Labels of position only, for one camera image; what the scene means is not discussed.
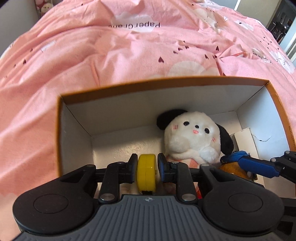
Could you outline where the yellow tape measure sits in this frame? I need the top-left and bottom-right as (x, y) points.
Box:
(137, 154), (157, 193)

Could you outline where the orange white cardboard box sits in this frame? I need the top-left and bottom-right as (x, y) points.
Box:
(56, 76), (295, 175)

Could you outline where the dark furniture in doorway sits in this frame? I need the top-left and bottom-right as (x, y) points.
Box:
(267, 0), (296, 45)

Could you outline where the hanging plush toy organizer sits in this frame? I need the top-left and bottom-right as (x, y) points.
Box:
(35, 0), (53, 16)

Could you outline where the pink printed bed quilt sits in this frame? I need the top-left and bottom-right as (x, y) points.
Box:
(1, 1), (295, 240)

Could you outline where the orange knitted item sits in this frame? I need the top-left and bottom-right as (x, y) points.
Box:
(219, 162), (252, 180)

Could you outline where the white black plush dog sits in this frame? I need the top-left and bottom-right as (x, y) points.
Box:
(157, 109), (234, 168)

